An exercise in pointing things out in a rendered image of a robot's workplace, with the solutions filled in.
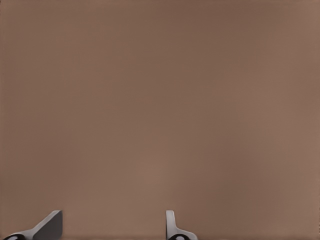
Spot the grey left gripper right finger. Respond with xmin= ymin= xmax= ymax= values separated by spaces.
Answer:
xmin=165 ymin=210 xmax=198 ymax=240

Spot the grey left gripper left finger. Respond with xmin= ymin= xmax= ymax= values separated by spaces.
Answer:
xmin=1 ymin=209 xmax=63 ymax=240

